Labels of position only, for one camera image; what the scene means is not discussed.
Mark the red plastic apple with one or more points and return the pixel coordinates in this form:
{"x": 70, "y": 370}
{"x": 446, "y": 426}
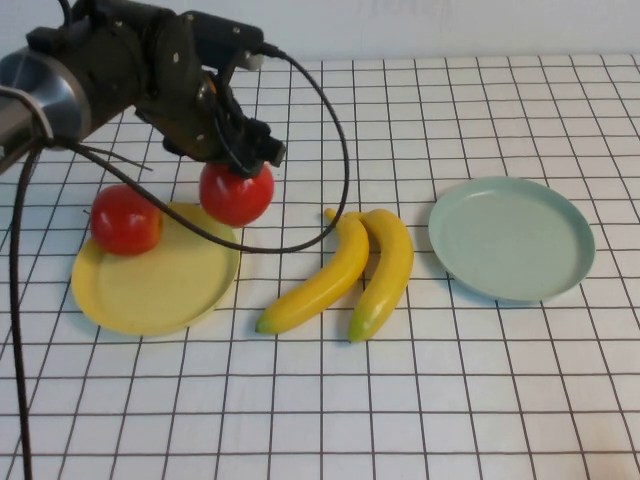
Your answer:
{"x": 235, "y": 200}
{"x": 125, "y": 225}

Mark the white grid tablecloth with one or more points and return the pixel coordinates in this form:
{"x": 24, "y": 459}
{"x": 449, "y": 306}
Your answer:
{"x": 320, "y": 400}

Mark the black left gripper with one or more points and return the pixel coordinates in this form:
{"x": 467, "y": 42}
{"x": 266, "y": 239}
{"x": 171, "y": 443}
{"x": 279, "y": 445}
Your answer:
{"x": 232, "y": 135}

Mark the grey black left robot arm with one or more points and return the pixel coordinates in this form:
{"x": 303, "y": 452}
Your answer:
{"x": 110, "y": 65}

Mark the white zip tie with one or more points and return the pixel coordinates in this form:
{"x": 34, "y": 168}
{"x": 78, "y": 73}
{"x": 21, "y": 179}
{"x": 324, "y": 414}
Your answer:
{"x": 42, "y": 117}

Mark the thin black zip tie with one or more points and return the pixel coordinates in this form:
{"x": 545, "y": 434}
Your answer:
{"x": 120, "y": 159}

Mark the yellow round plastic plate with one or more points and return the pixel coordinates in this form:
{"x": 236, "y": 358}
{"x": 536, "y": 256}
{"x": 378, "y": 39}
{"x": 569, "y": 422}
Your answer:
{"x": 160, "y": 290}

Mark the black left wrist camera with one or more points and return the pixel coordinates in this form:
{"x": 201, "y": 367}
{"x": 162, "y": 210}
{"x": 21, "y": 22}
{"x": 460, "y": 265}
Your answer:
{"x": 225, "y": 30}

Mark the light blue round plate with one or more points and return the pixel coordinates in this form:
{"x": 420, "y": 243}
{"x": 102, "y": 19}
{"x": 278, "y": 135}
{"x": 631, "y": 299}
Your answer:
{"x": 510, "y": 240}

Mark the yellow plastic banana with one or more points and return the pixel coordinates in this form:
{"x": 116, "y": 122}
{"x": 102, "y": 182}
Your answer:
{"x": 387, "y": 280}
{"x": 325, "y": 280}

